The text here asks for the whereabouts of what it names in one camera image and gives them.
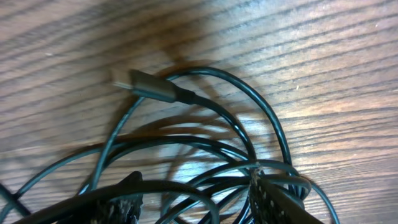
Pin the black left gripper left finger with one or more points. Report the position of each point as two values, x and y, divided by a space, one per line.
121 210

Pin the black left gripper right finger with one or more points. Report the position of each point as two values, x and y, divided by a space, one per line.
276 198

